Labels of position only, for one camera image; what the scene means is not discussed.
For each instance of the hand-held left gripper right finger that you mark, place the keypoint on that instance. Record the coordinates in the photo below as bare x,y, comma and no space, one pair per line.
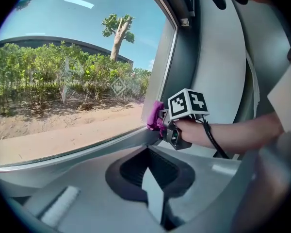
203,178

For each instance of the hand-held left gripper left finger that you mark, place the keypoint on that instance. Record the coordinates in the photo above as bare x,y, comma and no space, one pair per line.
87,203

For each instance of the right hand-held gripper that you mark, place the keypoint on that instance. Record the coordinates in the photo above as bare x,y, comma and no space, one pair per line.
179,103

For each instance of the purple cloth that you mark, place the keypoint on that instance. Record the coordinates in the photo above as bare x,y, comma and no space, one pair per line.
153,118

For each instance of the clear window glass pane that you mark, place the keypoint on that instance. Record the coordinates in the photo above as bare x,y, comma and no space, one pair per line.
75,69

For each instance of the person's right forearm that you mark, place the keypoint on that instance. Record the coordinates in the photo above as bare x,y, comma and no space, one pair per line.
245,132

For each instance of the person's right hand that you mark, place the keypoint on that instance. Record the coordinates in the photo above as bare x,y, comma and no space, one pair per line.
196,132

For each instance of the white window sill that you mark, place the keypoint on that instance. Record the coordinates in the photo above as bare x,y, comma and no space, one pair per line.
26,178

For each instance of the pollarded tree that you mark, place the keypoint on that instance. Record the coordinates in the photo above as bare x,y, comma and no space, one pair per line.
116,42

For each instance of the peeling white protective film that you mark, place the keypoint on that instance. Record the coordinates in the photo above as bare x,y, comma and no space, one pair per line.
254,86

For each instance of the dark grey building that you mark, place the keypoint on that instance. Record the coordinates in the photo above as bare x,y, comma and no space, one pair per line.
51,40

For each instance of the tall leafy tree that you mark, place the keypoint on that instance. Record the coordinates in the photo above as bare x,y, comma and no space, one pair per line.
24,4

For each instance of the black window frame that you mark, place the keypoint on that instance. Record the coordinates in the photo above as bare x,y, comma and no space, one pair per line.
186,69

